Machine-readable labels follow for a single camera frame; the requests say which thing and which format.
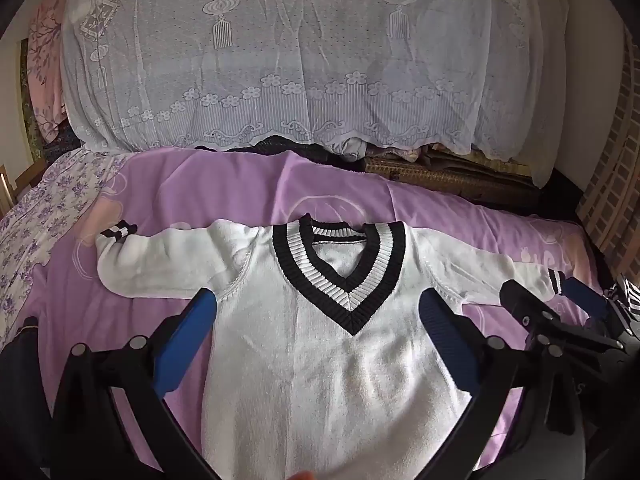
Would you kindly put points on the black white striped garment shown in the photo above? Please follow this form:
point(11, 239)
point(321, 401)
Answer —
point(626, 293)

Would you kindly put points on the brown checkered curtain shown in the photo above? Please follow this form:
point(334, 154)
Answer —
point(609, 208)

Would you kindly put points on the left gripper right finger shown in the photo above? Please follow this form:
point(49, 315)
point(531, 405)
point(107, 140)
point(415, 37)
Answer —
point(484, 367)

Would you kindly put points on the brown woven bamboo mat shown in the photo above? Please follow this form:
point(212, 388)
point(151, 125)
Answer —
point(451, 176)

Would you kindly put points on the white black-trimmed knit sweater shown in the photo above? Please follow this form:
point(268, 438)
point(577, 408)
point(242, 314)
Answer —
point(319, 359)

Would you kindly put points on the white lace cover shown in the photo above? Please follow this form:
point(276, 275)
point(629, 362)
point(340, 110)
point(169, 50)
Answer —
point(470, 75)

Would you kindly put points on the purple printed bed sheet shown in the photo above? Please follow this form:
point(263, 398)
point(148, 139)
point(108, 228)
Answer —
point(190, 189)

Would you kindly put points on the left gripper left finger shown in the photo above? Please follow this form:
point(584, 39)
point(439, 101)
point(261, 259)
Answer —
point(90, 440)

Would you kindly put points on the pink floral pillow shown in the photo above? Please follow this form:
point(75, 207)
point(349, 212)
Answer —
point(44, 67)

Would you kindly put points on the purple floral white sheet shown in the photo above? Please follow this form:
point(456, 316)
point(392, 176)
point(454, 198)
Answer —
point(32, 227)

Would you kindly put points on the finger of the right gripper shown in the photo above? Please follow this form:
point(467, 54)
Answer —
point(593, 303)
point(524, 306)

